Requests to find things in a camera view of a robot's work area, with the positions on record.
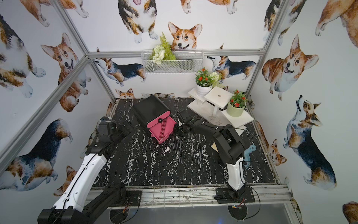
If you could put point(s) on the black drawer cabinet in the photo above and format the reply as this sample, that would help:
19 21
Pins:
148 109

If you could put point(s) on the green pot red flowers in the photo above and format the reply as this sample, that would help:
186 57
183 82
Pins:
237 104

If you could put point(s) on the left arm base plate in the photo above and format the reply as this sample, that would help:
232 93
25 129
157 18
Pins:
132 198

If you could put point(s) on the pink top drawer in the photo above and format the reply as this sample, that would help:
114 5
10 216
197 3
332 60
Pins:
159 119

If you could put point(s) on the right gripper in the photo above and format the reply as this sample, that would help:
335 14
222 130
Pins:
176 126

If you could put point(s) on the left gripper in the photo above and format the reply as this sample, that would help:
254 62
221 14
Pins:
128 126

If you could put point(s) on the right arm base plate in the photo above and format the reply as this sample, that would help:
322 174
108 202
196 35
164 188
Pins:
227 195

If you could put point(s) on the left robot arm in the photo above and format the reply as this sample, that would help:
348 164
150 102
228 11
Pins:
71 208

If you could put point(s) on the red pencil with eraser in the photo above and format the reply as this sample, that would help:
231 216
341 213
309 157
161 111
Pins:
160 131

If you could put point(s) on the white tiered display stand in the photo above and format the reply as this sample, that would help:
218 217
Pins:
212 107

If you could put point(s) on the pink drawer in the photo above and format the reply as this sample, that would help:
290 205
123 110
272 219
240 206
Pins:
155 130
159 119

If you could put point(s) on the white wire wall basket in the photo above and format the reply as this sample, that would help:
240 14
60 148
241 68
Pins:
182 61

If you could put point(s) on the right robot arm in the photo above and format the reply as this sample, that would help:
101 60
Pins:
229 144

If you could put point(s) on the white pot red flowers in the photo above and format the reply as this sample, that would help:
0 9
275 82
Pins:
206 81

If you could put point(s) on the green fern white flowers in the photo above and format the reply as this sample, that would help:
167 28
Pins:
162 52

